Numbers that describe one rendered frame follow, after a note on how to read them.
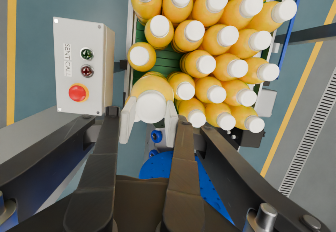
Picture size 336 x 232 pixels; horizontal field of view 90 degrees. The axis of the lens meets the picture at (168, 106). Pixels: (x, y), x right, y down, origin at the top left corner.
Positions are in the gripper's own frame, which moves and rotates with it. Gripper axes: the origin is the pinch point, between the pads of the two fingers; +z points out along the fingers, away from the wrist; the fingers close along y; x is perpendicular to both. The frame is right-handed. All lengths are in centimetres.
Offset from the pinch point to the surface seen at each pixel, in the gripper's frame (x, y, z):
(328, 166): -81, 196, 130
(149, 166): -22.8, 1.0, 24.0
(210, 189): -22.7, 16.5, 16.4
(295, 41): 19, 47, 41
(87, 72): 2.0, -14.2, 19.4
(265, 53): 12.5, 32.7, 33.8
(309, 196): -120, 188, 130
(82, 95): -3.1, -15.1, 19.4
